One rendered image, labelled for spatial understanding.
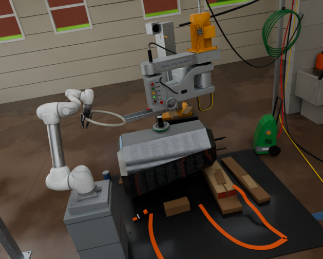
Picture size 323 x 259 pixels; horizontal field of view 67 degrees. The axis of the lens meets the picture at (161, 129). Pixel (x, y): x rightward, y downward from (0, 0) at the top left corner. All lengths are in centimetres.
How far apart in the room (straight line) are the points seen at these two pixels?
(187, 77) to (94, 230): 191
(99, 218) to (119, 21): 722
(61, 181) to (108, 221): 53
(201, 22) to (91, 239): 248
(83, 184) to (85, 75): 707
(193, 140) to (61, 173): 156
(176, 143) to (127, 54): 620
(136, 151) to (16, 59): 714
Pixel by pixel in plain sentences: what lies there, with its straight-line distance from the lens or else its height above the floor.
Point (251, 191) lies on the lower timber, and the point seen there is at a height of 8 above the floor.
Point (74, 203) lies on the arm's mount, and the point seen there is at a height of 88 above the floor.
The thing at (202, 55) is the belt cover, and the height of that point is 168.
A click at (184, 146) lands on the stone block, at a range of 297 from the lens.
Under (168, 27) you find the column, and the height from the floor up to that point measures 199.
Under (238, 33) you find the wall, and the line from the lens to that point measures 963.
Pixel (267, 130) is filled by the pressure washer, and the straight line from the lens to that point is 389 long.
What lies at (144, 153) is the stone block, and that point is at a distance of 291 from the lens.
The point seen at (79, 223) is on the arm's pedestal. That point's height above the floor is 73.
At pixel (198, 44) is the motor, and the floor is 180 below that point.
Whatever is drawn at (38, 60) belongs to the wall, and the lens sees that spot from 927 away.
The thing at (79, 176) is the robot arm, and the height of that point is 110.
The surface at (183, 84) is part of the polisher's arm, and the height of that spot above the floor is 139.
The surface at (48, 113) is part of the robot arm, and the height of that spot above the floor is 161.
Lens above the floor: 228
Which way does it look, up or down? 27 degrees down
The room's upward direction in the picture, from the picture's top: 9 degrees counter-clockwise
